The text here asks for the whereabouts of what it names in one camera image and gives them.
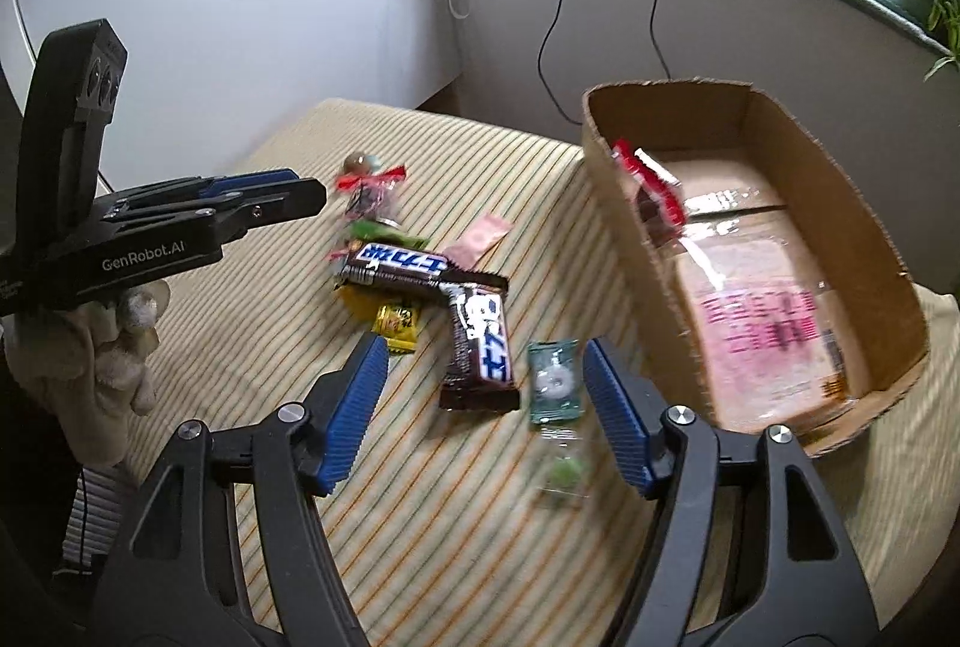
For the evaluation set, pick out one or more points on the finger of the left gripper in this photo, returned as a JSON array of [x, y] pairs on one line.
[[194, 192], [255, 213]]

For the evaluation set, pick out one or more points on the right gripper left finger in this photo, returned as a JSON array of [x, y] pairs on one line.
[[308, 448]]

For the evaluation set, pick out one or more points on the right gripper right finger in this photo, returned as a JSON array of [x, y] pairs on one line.
[[671, 457]]

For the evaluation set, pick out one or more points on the teal mint candy wrapper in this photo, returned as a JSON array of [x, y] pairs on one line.
[[556, 396]]

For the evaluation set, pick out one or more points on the small yellow snack packet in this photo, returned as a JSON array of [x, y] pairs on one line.
[[397, 322]]

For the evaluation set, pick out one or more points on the red clear candy bag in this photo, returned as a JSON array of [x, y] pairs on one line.
[[371, 190]]

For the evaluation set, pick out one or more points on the brown chocolate bar blue label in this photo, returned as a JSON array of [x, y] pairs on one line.
[[386, 267]]

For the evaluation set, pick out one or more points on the white gloved left hand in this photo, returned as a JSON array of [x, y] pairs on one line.
[[89, 367]]

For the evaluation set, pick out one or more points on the clear green candy wrapper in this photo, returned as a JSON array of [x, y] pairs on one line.
[[564, 465]]

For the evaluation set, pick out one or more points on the pink printed packet in box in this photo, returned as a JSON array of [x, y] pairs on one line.
[[766, 355]]

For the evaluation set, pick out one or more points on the green yellow snack pouch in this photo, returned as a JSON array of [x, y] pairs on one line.
[[362, 303]]

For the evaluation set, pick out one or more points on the cardboard box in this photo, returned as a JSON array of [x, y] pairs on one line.
[[748, 169]]

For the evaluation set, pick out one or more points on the red snack bag in box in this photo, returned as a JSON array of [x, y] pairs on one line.
[[656, 194]]

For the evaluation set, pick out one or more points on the pink candy packet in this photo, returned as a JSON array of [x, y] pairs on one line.
[[482, 235]]

